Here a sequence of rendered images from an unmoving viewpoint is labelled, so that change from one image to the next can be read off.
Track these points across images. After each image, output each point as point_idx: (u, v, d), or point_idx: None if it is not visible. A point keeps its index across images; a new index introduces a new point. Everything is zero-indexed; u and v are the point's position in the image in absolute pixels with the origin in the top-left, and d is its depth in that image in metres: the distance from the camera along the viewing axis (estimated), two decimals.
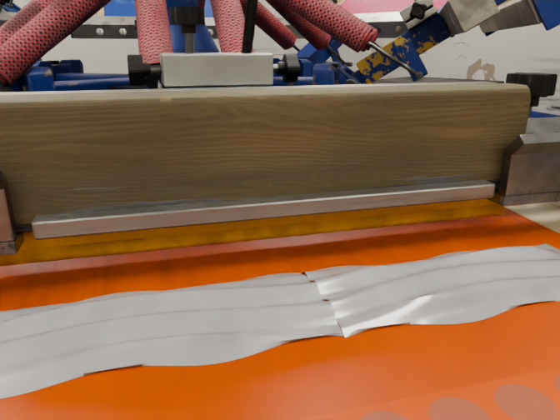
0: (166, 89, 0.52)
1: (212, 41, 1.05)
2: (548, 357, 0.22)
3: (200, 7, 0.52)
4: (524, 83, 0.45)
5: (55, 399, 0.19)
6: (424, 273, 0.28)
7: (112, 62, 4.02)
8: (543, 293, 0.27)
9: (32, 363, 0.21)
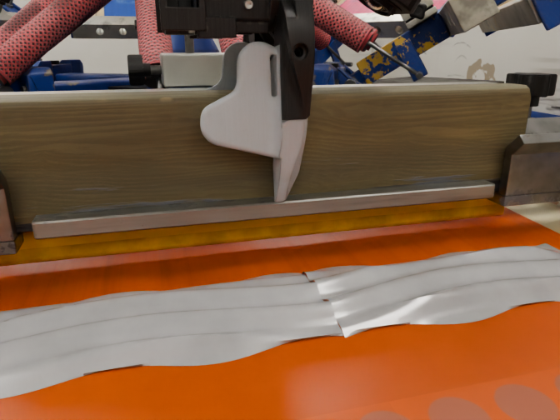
0: (166, 89, 0.52)
1: (212, 41, 1.05)
2: (548, 357, 0.22)
3: None
4: (524, 83, 0.45)
5: (55, 399, 0.19)
6: (424, 273, 0.28)
7: (112, 62, 4.02)
8: (543, 293, 0.27)
9: (32, 363, 0.21)
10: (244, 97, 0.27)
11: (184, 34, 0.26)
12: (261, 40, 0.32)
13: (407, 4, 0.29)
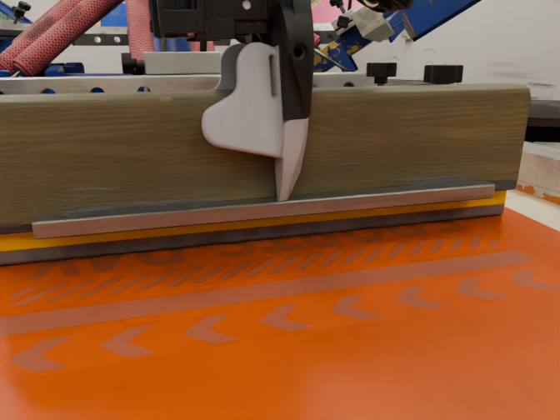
0: (147, 75, 0.77)
1: (189, 46, 1.31)
2: None
3: None
4: (374, 68, 0.71)
5: None
6: None
7: (106, 69, 4.28)
8: None
9: None
10: (245, 99, 0.27)
11: (182, 37, 0.26)
12: (258, 41, 0.32)
13: (404, 0, 0.29)
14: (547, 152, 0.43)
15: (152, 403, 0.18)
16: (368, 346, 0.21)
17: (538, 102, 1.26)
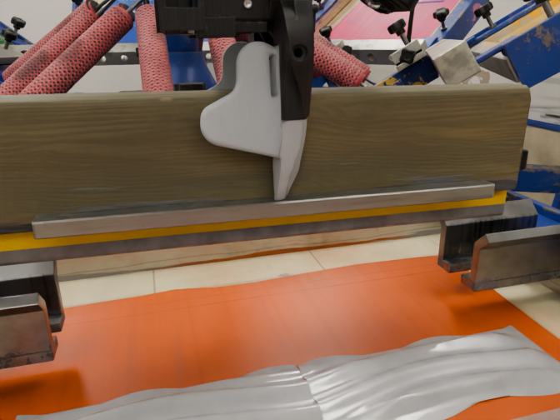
0: None
1: (212, 78, 1.09)
2: None
3: (202, 84, 0.57)
4: None
5: None
6: (401, 369, 0.33)
7: (112, 71, 4.06)
8: (501, 388, 0.31)
9: None
10: (244, 97, 0.27)
11: (183, 34, 0.26)
12: (260, 39, 0.32)
13: (407, 2, 0.29)
14: None
15: None
16: None
17: None
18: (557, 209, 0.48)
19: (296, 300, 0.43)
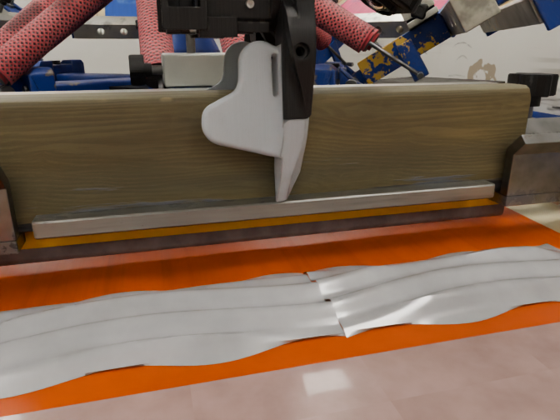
0: (167, 89, 0.52)
1: (213, 41, 1.05)
2: (550, 357, 0.22)
3: None
4: (526, 83, 0.45)
5: (57, 399, 0.19)
6: (426, 273, 0.28)
7: (112, 62, 4.02)
8: (545, 293, 0.27)
9: (33, 363, 0.21)
10: (246, 97, 0.27)
11: (185, 33, 0.26)
12: (262, 39, 0.32)
13: (409, 3, 0.29)
14: None
15: None
16: None
17: None
18: None
19: None
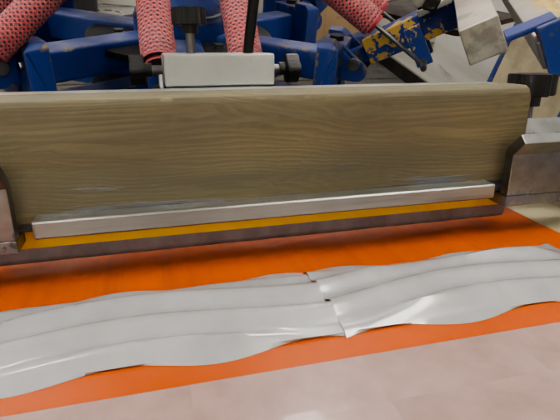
0: (167, 89, 0.52)
1: None
2: (550, 357, 0.22)
3: (201, 7, 0.52)
4: (526, 83, 0.45)
5: (57, 399, 0.19)
6: (426, 273, 0.28)
7: None
8: (545, 293, 0.27)
9: (34, 363, 0.21)
10: None
11: None
12: None
13: None
14: None
15: None
16: None
17: None
18: None
19: None
